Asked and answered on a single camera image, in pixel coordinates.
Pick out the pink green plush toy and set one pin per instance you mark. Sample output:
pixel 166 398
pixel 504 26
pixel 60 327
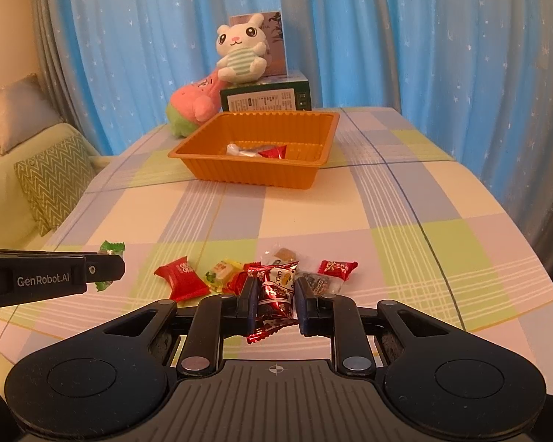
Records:
pixel 189 101

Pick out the dark green box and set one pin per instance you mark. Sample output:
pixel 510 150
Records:
pixel 258 101

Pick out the orange red candy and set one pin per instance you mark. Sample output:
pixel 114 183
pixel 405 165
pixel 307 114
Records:
pixel 236 283

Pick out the green chevron cushion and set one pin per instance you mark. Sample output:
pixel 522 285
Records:
pixel 55 184

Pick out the dark grey candy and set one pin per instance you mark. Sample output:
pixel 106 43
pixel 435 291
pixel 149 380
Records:
pixel 320 283

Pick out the yellow green candy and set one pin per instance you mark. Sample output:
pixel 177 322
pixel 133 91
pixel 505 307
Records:
pixel 221 270

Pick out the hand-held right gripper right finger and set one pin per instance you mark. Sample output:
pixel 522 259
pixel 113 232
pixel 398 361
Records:
pixel 301 307

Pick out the clear brown candy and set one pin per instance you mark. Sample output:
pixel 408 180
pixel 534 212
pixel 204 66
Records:
pixel 285 255

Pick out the light green sofa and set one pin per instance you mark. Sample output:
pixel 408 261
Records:
pixel 0 202

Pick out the orange plastic tray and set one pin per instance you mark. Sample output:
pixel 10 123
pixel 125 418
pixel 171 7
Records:
pixel 249 172

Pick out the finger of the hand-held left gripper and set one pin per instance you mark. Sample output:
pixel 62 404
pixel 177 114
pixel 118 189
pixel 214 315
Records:
pixel 103 268

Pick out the printed picture card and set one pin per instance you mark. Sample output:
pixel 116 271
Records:
pixel 276 50

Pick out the grey cushion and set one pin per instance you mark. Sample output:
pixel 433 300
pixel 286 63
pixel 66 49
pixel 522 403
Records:
pixel 18 110

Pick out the blue star curtain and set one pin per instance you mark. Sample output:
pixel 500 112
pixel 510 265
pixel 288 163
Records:
pixel 396 32

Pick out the white rabbit plush toy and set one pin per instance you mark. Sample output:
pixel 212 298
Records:
pixel 237 62

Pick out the dark red foil candy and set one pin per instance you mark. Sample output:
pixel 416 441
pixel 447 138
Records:
pixel 276 301

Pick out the small red candy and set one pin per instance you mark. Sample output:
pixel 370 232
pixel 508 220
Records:
pixel 337 269

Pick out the large red candy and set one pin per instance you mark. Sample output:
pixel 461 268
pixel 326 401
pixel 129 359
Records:
pixel 182 278

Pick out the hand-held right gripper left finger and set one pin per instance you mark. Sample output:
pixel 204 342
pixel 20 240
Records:
pixel 251 306

